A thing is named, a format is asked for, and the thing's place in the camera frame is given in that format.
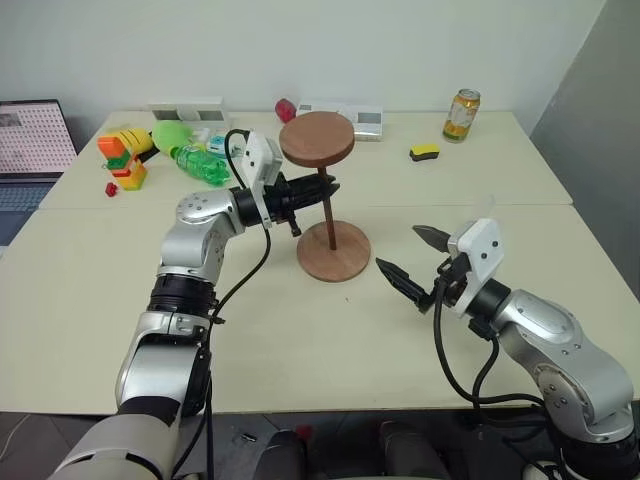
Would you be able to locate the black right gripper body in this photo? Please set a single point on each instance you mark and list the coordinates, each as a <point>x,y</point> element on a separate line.
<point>447,280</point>

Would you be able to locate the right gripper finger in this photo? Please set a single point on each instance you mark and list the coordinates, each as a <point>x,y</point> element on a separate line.
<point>435,237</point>
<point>400,280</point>

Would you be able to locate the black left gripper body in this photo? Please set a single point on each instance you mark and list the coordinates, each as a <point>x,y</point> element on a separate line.
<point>297,194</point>

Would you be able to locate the wooden pole with round top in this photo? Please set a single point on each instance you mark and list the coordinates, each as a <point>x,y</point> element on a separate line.
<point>317,137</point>

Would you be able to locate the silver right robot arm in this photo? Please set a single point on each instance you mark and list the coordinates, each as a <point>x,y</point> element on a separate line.
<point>550,330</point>

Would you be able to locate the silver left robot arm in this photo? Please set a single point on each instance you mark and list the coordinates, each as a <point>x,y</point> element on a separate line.
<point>192,245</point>

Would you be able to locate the round wooden base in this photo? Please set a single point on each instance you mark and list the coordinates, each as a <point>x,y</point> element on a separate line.
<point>350,260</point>

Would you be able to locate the red round object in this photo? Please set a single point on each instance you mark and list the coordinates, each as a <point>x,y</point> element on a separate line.
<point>285,110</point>

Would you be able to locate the light green round toy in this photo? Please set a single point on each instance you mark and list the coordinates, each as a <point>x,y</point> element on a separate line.
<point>170,135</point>

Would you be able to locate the white box with grey window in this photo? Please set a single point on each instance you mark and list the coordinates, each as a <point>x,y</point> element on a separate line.
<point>367,122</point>

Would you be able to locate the yellow black sponge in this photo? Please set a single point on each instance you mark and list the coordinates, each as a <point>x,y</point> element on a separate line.
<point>425,152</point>

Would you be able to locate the blue white small packet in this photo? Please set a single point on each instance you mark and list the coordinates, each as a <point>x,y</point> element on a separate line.
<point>216,142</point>

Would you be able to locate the green plastic bottle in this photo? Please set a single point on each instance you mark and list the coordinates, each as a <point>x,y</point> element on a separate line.
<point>200,164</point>

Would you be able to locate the long white box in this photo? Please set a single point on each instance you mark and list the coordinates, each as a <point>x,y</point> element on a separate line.
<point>190,111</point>

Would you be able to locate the yellow striped toy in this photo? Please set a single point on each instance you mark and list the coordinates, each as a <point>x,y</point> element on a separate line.
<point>135,137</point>

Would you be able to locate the orange green yellow block tower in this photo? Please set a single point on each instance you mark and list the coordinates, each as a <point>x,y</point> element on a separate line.
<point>127,167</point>

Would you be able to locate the dark rounded shape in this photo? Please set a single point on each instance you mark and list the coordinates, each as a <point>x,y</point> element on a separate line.
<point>412,452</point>
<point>280,457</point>

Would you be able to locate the small red block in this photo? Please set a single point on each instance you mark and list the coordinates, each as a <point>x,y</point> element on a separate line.
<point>110,189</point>

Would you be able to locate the grey laptop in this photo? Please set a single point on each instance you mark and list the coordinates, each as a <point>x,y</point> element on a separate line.
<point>30,145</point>

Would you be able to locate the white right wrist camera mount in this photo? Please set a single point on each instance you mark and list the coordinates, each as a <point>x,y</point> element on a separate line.
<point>482,250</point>

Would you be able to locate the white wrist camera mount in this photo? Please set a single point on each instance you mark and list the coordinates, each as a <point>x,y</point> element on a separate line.
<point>482,250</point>
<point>257,160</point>

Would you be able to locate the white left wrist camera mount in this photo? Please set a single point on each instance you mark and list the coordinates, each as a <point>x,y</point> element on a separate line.
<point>257,160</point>

